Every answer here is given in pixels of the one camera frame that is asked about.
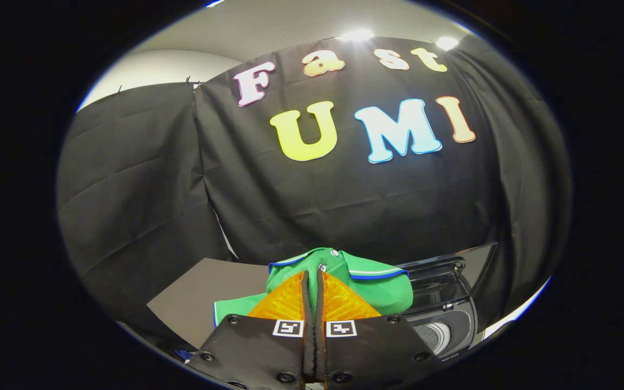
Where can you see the black backdrop cloth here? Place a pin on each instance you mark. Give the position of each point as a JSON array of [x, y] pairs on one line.
[[317, 206]]

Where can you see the grey cabinet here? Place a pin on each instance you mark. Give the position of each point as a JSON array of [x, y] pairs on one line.
[[203, 298]]

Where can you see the small ceiling light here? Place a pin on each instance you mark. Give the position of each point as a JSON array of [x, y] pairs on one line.
[[447, 43]]

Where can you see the long ceiling light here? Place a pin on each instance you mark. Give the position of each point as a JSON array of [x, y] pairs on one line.
[[356, 36]]

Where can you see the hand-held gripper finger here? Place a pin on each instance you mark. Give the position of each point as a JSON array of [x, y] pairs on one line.
[[321, 346], [308, 346]]

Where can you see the green polo shirt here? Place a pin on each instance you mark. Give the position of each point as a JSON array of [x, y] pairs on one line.
[[377, 292]]

